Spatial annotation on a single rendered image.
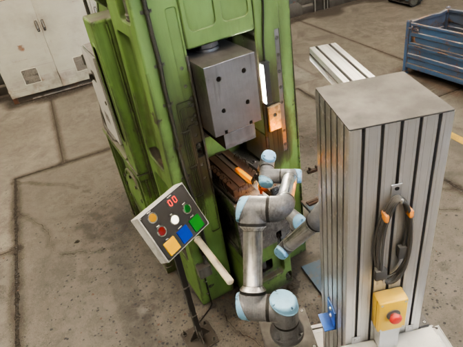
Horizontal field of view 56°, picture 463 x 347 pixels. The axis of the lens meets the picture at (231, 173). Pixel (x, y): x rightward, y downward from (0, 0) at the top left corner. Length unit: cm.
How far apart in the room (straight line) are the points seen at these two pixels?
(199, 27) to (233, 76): 30
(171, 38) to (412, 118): 148
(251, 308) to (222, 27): 140
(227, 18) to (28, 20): 532
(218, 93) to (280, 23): 57
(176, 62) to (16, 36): 535
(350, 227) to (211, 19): 149
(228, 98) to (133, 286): 185
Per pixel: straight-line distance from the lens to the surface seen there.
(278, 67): 263
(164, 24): 224
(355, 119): 105
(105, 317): 349
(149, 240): 226
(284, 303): 189
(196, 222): 238
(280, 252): 225
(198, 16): 232
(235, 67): 230
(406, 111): 109
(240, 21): 243
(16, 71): 764
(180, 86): 235
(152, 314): 337
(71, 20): 748
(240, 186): 262
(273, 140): 280
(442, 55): 604
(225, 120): 237
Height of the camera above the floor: 253
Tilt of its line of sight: 34 degrees down
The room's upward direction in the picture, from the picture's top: 9 degrees counter-clockwise
